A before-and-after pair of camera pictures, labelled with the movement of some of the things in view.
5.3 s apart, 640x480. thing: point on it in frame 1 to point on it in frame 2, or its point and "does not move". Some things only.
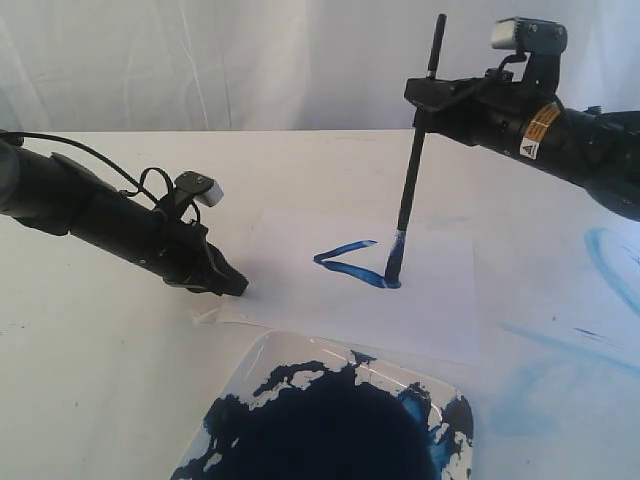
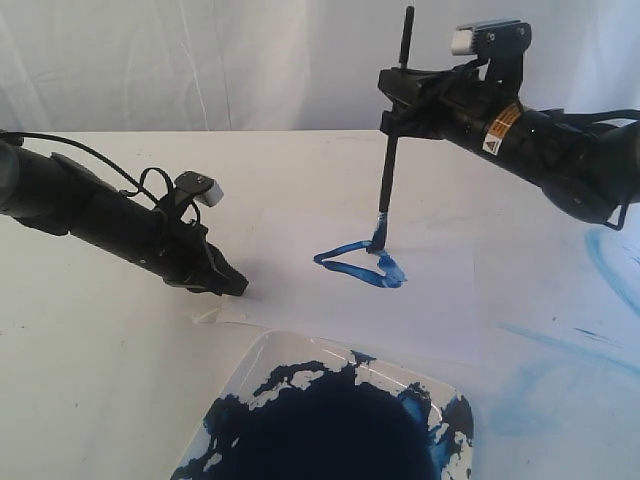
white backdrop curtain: (278, 65) does not move
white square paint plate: (301, 407) does not move
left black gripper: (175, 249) does not move
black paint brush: (396, 259) to (377, 241)
